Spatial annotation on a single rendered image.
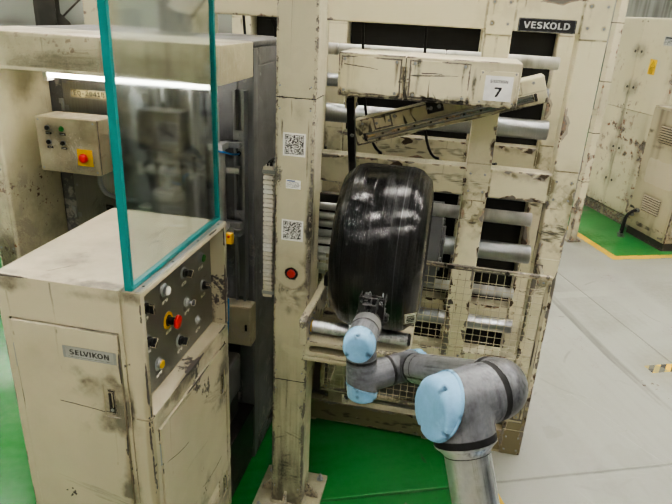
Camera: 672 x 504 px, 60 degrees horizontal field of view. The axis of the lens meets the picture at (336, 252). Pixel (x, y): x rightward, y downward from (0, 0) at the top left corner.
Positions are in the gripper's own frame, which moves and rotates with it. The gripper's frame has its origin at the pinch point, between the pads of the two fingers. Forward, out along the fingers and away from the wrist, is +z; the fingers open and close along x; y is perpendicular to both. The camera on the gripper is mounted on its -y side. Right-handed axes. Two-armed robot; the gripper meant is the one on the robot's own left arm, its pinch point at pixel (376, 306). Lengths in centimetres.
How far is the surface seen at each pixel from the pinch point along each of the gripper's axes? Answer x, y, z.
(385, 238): 0.2, 18.0, 9.5
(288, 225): 34.6, 14.3, 26.5
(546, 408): -83, -96, 140
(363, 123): 18, 48, 63
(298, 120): 32, 49, 22
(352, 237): 10.0, 17.2, 9.2
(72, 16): 602, 139, 744
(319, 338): 20.7, -23.5, 23.9
